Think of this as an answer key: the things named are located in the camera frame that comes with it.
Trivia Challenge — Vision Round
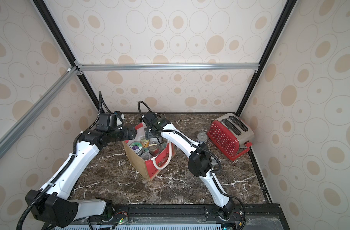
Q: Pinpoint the burlap canvas bag red lining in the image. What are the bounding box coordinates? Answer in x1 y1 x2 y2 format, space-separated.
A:
123 123 176 181

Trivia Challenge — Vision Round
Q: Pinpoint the purple flower label jar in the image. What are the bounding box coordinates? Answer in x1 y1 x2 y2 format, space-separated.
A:
129 142 143 156

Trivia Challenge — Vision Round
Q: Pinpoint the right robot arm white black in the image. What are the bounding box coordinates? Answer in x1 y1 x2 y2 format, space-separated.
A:
138 101 246 230

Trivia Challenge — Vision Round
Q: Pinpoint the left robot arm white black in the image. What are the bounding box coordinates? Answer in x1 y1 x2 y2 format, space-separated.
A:
16 95 138 230

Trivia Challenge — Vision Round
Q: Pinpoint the red silver toaster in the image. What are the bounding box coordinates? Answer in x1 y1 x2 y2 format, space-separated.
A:
207 113 254 161

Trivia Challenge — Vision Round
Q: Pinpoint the silver horizontal rail back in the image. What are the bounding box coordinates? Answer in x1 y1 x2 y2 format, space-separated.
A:
78 63 259 71

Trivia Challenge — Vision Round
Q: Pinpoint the silver diagonal rail left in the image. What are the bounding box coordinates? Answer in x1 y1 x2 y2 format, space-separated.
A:
0 67 78 159

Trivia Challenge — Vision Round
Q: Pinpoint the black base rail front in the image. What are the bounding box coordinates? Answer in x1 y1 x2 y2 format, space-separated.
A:
56 204 289 230

